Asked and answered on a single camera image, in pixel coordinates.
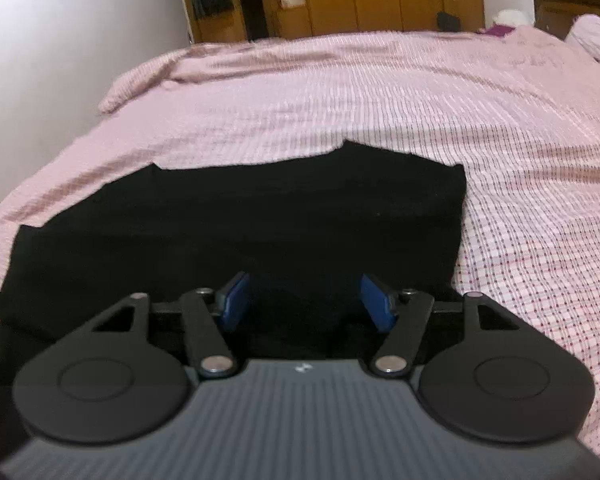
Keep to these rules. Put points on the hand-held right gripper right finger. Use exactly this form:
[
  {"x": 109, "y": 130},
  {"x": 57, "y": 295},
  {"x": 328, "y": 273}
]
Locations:
[{"x": 377, "y": 302}]

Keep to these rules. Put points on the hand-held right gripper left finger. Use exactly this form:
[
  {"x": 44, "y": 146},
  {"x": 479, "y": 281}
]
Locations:
[{"x": 235, "y": 302}]

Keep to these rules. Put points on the black button cardigan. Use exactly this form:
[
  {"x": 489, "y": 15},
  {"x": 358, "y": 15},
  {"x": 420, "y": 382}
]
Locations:
[{"x": 240, "y": 220}]

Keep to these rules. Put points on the pink checked blanket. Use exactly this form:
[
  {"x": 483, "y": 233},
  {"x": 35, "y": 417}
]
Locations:
[{"x": 360, "y": 95}]

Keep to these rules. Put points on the small black box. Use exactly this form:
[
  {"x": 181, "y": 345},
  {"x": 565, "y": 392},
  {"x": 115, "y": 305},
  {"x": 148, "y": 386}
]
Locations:
[{"x": 449, "y": 21}]

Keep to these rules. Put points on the small purple cloth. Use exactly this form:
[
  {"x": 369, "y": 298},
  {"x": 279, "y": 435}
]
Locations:
[{"x": 495, "y": 30}]

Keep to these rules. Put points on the pale pink pillow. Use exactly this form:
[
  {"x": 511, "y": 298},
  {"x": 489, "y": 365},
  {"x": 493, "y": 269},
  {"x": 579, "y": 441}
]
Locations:
[{"x": 595, "y": 40}]

